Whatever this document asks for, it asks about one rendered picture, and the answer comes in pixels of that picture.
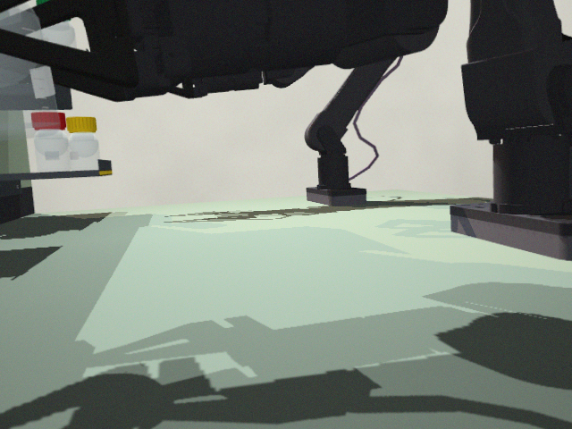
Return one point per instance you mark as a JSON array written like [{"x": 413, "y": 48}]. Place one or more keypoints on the white bottle with blue cap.
[{"x": 28, "y": 107}]

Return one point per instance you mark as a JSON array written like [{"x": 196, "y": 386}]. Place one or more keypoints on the clear bottle with green cap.
[{"x": 61, "y": 33}]

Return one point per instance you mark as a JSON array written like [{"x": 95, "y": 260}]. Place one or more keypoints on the clear glass bottle with yellow cap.
[{"x": 84, "y": 146}]

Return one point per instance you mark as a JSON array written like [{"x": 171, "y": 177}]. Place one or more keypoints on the clear bottle with red cap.
[{"x": 53, "y": 152}]

